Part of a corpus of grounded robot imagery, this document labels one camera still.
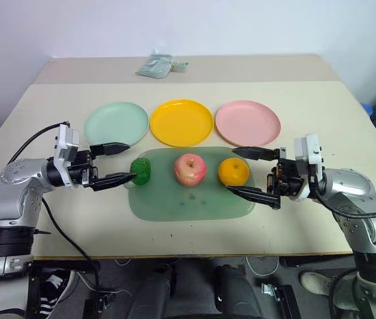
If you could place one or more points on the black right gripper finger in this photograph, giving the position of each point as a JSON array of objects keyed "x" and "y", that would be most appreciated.
[
  {"x": 256, "y": 153},
  {"x": 254, "y": 195}
]

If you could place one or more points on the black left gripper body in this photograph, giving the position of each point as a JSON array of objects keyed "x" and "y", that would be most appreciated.
[{"x": 80, "y": 167}]

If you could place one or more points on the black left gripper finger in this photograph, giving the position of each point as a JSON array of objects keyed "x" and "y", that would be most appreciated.
[
  {"x": 111, "y": 148},
  {"x": 111, "y": 181}
]

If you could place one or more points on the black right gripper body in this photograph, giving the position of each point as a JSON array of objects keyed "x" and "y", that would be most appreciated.
[{"x": 286, "y": 179}]

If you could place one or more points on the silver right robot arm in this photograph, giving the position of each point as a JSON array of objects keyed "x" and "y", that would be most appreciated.
[{"x": 357, "y": 189}]

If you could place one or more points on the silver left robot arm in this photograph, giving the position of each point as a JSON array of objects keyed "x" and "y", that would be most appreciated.
[{"x": 7, "y": 202}]

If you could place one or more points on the light green plate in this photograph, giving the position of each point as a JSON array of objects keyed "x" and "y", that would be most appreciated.
[{"x": 116, "y": 123}]

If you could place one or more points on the orange fruit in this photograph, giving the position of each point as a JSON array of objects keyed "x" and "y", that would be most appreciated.
[{"x": 234, "y": 171}]

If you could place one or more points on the pink plate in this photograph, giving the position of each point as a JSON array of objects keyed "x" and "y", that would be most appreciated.
[{"x": 247, "y": 123}]

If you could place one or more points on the green vegetable toy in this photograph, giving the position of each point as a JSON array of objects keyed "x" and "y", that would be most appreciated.
[{"x": 141, "y": 170}]

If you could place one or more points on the yellow plate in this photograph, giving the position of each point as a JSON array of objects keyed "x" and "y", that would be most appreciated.
[{"x": 181, "y": 122}]

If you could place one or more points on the translucent green tray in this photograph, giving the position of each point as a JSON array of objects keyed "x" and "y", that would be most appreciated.
[{"x": 191, "y": 202}]

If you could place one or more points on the pink red apple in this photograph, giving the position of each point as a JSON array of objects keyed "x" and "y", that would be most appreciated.
[{"x": 190, "y": 169}]

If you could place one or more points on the clear plastic bag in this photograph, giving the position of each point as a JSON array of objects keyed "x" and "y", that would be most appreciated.
[{"x": 157, "y": 65}]

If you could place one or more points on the dark rounded shape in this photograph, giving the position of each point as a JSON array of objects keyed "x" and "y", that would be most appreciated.
[{"x": 238, "y": 292}]

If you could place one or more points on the small blue object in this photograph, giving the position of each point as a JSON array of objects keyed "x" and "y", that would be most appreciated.
[{"x": 367, "y": 109}]

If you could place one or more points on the black white striped shoe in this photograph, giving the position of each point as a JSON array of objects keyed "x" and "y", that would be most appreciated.
[{"x": 52, "y": 292}]

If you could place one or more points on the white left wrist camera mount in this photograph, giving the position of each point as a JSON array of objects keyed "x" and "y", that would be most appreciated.
[{"x": 65, "y": 143}]

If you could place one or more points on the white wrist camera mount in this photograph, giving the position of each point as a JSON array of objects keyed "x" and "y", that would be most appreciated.
[
  {"x": 65, "y": 143},
  {"x": 307, "y": 149}
]

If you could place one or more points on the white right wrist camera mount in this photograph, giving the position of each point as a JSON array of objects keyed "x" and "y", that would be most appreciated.
[{"x": 307, "y": 149}]

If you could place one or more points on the black metal caster bracket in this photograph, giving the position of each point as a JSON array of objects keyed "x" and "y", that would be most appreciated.
[{"x": 279, "y": 295}]

